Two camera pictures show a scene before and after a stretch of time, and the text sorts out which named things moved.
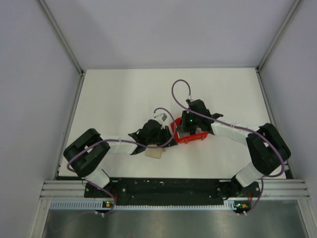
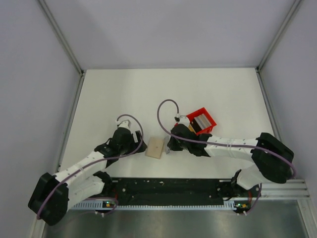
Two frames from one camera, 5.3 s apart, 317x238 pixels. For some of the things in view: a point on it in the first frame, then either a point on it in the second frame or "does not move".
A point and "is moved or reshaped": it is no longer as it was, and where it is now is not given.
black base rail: (172, 190) does not move
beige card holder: (155, 152) does not move
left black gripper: (167, 136) → (134, 146)
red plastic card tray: (184, 137) is moved or reshaped
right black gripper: (183, 126) → (172, 145)
